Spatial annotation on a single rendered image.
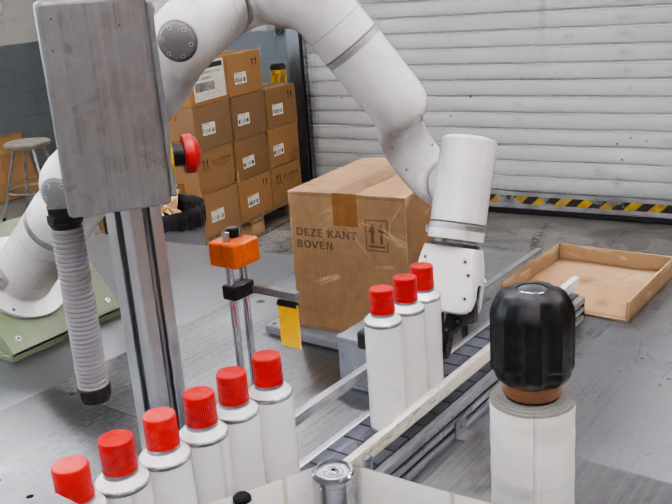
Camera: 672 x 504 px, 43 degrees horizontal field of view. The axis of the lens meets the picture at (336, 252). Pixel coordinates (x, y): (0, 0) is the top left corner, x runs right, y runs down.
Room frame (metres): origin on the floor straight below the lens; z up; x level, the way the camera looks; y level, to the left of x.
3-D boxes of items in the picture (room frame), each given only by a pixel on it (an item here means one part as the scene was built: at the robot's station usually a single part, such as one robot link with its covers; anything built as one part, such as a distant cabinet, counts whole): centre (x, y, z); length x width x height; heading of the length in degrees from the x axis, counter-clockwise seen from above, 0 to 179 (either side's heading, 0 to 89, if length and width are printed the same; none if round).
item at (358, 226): (1.59, -0.10, 0.99); 0.30 x 0.24 x 0.27; 149
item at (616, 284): (1.67, -0.52, 0.85); 0.30 x 0.26 x 0.04; 142
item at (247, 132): (5.33, 0.82, 0.57); 1.20 x 0.85 x 1.14; 151
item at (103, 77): (0.84, 0.22, 1.38); 0.17 x 0.10 x 0.19; 17
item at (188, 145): (0.81, 0.14, 1.33); 0.04 x 0.03 x 0.04; 17
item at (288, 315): (0.93, 0.06, 1.09); 0.03 x 0.01 x 0.06; 52
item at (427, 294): (1.14, -0.12, 0.98); 0.05 x 0.05 x 0.20
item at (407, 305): (1.09, -0.09, 0.98); 0.05 x 0.05 x 0.20
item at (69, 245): (0.81, 0.26, 1.18); 0.04 x 0.04 x 0.21
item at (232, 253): (0.94, 0.10, 1.05); 0.10 x 0.04 x 0.33; 52
